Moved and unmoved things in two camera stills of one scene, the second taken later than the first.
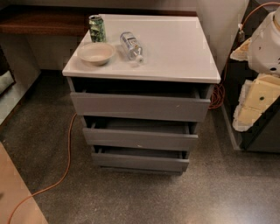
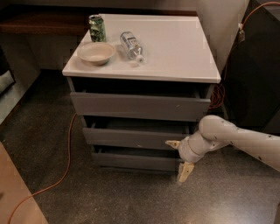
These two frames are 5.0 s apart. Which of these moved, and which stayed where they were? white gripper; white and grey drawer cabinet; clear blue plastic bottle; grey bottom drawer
Moved: white gripper
Stayed: white and grey drawer cabinet; clear blue plastic bottle; grey bottom drawer
